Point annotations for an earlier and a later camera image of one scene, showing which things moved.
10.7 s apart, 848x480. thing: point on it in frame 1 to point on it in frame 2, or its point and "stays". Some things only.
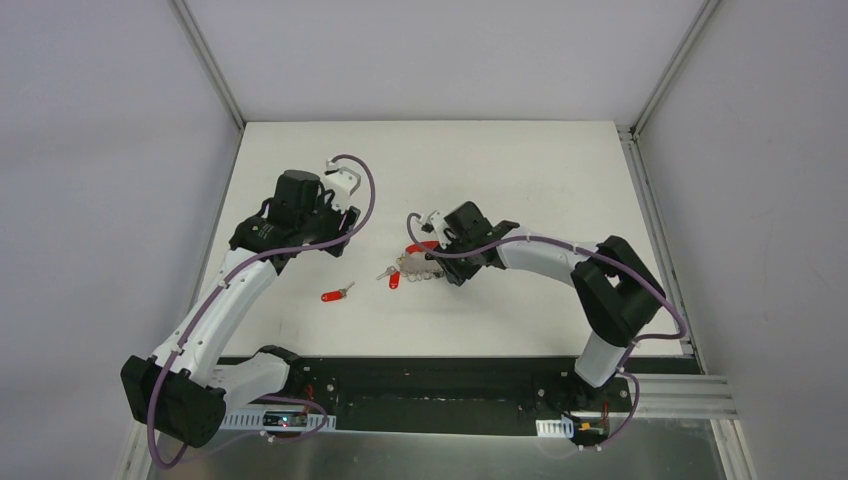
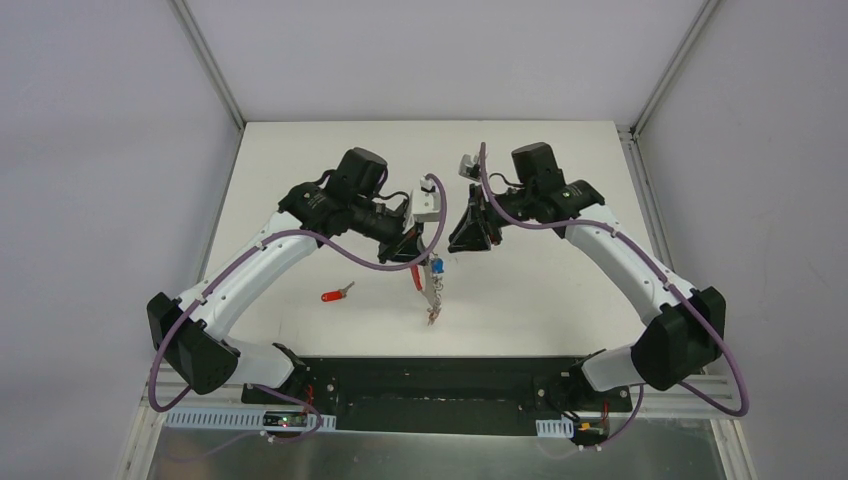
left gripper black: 337,229 to 398,240
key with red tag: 336,295 stays
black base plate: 454,395 stays
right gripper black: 448,258 to 483,216
